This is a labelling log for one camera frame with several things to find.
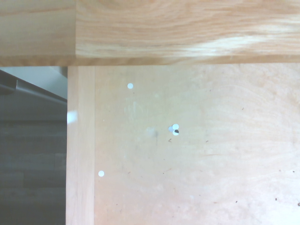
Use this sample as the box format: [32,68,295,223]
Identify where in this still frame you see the open wooden drawer white front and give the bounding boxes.
[65,62,300,225]

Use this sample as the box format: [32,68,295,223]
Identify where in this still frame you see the stainless steel dishwasher black panel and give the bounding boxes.
[0,67,68,123]

